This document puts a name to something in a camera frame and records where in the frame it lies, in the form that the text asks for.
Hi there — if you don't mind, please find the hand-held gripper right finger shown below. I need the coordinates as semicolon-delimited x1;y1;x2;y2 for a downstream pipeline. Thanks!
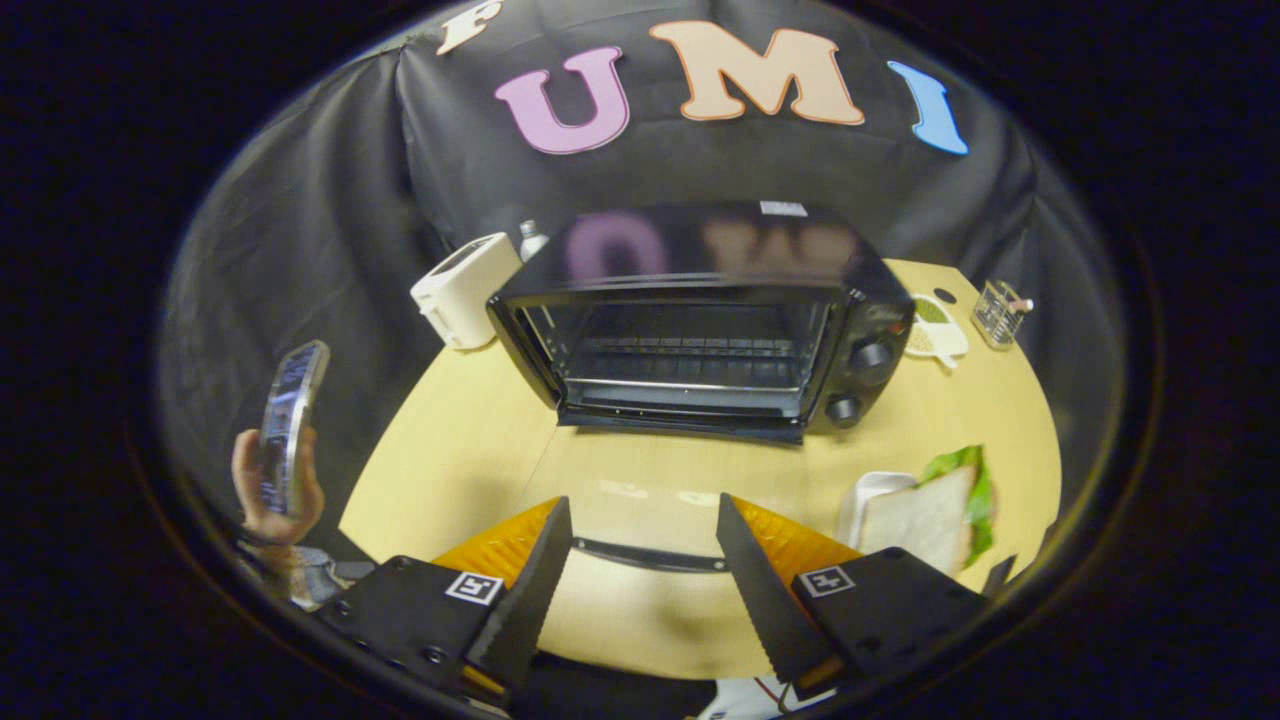
715;492;991;701

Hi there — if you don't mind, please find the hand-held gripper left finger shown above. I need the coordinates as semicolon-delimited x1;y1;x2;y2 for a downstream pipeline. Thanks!
318;496;574;701

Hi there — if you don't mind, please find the sandwich with lettuce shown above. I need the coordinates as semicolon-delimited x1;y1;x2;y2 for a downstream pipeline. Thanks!
860;445;996;579

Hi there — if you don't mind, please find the black toaster oven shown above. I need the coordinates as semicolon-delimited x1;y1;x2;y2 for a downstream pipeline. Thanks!
487;200;916;576

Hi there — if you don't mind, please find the white bread toaster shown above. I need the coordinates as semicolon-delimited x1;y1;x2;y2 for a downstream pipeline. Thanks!
410;232;523;351

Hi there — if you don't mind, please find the white plastic tray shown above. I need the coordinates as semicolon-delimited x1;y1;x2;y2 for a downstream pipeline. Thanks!
836;470;919;549

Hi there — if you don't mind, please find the smartphone with patterned case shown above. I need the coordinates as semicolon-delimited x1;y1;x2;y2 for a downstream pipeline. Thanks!
258;340;332;519

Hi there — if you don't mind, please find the white divided spice dish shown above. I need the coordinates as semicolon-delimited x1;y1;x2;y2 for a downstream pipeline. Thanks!
903;293;970;371

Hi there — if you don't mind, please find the clear wire basket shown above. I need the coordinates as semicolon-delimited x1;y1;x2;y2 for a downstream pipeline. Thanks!
972;280;1036;351

